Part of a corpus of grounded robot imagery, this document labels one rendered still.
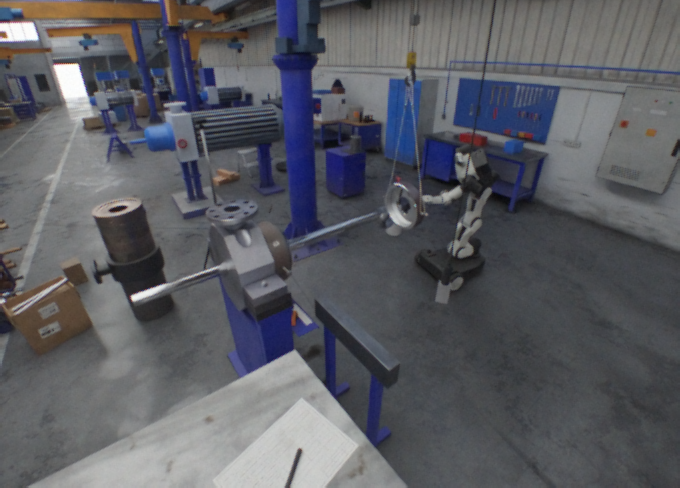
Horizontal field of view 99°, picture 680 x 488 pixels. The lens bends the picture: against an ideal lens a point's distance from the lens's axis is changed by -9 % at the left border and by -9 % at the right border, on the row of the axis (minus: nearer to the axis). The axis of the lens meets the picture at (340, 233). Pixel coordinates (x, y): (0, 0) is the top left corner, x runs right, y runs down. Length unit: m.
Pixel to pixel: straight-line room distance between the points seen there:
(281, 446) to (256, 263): 0.80
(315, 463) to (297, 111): 2.97
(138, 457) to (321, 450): 0.66
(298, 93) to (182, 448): 2.97
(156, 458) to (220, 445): 0.23
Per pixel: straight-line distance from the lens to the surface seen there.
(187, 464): 1.43
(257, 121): 5.44
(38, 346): 3.62
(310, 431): 1.39
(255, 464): 1.36
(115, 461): 1.55
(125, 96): 13.77
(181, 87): 8.67
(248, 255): 1.63
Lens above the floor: 2.09
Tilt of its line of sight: 29 degrees down
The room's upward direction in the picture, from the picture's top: straight up
